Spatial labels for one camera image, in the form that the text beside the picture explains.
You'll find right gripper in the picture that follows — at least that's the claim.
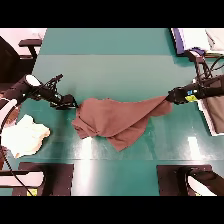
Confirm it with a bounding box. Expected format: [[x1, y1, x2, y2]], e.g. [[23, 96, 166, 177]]
[[165, 86, 188, 106]]

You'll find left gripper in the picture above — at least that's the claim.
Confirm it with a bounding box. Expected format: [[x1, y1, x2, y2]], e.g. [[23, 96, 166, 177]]
[[49, 94, 79, 111]]

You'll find brown garment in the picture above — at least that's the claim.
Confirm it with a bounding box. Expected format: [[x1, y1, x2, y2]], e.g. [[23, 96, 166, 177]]
[[71, 95, 174, 152]]

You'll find grey garment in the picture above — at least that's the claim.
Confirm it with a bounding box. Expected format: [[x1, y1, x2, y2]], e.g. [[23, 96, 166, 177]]
[[202, 96, 224, 134]]

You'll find cream white garment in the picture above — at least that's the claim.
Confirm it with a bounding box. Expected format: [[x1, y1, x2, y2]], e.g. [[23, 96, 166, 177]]
[[0, 114, 52, 159]]

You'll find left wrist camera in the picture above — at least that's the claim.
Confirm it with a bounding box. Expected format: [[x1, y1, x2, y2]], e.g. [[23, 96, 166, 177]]
[[40, 73, 64, 93]]

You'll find black cable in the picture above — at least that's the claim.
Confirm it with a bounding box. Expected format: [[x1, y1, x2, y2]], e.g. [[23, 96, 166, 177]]
[[205, 54, 224, 81], [0, 99, 34, 197]]

